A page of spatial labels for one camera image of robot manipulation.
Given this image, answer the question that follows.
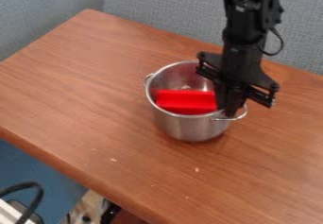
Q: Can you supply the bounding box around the red block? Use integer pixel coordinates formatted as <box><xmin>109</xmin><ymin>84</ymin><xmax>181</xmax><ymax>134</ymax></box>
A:
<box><xmin>154</xmin><ymin>90</ymin><xmax>218</xmax><ymax>115</ymax></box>

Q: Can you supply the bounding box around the metal pot with handles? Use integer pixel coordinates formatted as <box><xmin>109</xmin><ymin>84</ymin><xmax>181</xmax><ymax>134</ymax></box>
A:
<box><xmin>144</xmin><ymin>61</ymin><xmax>248</xmax><ymax>142</ymax></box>

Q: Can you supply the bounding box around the black object under table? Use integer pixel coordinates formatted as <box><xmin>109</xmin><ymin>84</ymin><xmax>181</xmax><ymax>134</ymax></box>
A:
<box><xmin>100</xmin><ymin>203</ymin><xmax>121</xmax><ymax>224</ymax></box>

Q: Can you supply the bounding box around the black chair frame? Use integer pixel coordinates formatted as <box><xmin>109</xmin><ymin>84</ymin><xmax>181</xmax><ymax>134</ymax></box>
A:
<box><xmin>0</xmin><ymin>181</ymin><xmax>44</xmax><ymax>224</ymax></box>

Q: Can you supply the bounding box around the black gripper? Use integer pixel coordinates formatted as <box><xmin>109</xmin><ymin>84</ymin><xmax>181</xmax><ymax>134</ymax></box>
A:
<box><xmin>196</xmin><ymin>38</ymin><xmax>280</xmax><ymax>117</ymax></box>

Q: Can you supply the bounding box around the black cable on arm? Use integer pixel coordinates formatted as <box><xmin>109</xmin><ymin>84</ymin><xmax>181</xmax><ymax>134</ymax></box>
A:
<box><xmin>258</xmin><ymin>27</ymin><xmax>285</xmax><ymax>57</ymax></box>

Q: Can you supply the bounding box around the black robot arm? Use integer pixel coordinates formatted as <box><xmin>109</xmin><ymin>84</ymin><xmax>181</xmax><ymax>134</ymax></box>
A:
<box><xmin>196</xmin><ymin>0</ymin><xmax>284</xmax><ymax>118</ymax></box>

